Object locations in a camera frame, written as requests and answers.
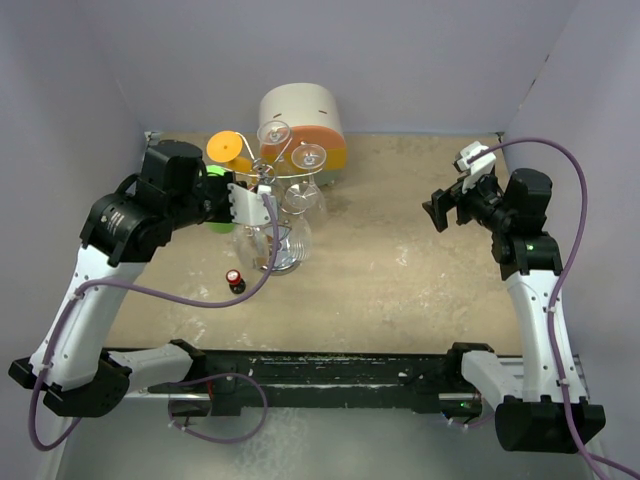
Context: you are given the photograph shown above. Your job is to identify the white round drawer cabinet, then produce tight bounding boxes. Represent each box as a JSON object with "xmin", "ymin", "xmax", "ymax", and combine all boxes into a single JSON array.
[{"xmin": 259, "ymin": 82, "xmax": 347, "ymax": 186}]

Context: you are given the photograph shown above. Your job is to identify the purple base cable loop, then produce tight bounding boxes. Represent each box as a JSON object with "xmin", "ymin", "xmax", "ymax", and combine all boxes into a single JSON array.
[{"xmin": 167, "ymin": 368, "xmax": 270, "ymax": 443}]

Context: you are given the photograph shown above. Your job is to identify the small red-capped bottle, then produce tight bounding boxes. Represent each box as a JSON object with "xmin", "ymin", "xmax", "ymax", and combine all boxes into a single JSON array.
[{"xmin": 225, "ymin": 269, "xmax": 246, "ymax": 295}]

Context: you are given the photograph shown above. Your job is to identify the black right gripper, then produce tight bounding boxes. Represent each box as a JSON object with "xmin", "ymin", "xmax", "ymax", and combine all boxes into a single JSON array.
[{"xmin": 424, "ymin": 167, "xmax": 514, "ymax": 233}]

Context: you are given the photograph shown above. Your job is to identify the clear flute glass back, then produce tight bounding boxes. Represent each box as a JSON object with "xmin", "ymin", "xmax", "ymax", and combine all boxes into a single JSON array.
[{"xmin": 257, "ymin": 119, "xmax": 292, "ymax": 163}]

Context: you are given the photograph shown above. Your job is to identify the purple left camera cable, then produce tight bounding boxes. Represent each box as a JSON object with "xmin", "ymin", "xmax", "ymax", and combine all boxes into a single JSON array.
[{"xmin": 28, "ymin": 194, "xmax": 280, "ymax": 452}]

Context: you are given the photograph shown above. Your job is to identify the chrome wine glass rack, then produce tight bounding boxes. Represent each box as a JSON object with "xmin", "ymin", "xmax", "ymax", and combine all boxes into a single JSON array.
[{"xmin": 232, "ymin": 120, "xmax": 327, "ymax": 276}]

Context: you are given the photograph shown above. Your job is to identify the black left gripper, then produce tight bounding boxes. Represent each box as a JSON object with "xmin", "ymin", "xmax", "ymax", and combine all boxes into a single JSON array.
[{"xmin": 168, "ymin": 171, "xmax": 248, "ymax": 231}]

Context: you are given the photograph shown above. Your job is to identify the green plastic wine glass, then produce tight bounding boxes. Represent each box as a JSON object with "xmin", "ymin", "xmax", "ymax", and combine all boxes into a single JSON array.
[{"xmin": 205, "ymin": 165, "xmax": 234, "ymax": 235}]

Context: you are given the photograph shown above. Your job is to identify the black mounting rail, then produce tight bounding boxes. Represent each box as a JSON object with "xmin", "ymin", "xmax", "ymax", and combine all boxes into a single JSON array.
[{"xmin": 148, "ymin": 350, "xmax": 482, "ymax": 418}]

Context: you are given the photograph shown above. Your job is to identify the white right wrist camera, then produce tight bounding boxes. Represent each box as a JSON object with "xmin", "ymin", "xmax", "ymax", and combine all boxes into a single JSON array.
[{"xmin": 453, "ymin": 141, "xmax": 497, "ymax": 194}]

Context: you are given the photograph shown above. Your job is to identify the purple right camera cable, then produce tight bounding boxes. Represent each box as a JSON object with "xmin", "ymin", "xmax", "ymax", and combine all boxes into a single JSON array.
[{"xmin": 467, "ymin": 137, "xmax": 640, "ymax": 480}]

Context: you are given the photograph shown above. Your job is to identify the clear flute glass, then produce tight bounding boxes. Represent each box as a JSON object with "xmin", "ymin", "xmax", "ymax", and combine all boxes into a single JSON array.
[
  {"xmin": 232, "ymin": 225, "xmax": 273, "ymax": 271},
  {"xmin": 287, "ymin": 143, "xmax": 327, "ymax": 220},
  {"xmin": 257, "ymin": 119, "xmax": 292, "ymax": 163},
  {"xmin": 281, "ymin": 182, "xmax": 318, "ymax": 262}
]

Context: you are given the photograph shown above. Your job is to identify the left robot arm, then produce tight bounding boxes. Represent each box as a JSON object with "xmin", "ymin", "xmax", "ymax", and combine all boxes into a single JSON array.
[{"xmin": 9, "ymin": 141, "xmax": 234, "ymax": 418}]

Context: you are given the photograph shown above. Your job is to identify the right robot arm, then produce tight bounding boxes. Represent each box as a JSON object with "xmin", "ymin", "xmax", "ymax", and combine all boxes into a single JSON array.
[{"xmin": 423, "ymin": 168, "xmax": 606, "ymax": 454}]

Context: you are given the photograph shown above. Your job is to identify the purple camera cable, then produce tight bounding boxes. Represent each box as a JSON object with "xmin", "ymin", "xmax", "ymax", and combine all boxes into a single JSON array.
[
  {"xmin": 28, "ymin": 194, "xmax": 280, "ymax": 452},
  {"xmin": 467, "ymin": 137, "xmax": 640, "ymax": 480}
]

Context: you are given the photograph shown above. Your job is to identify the orange plastic wine glass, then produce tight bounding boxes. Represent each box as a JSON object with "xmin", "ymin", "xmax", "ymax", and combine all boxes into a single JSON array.
[{"xmin": 206, "ymin": 130, "xmax": 262, "ymax": 191}]

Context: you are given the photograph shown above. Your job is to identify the clear flute glass front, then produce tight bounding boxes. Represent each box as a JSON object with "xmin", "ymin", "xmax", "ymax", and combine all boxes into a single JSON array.
[{"xmin": 232, "ymin": 225, "xmax": 273, "ymax": 271}]

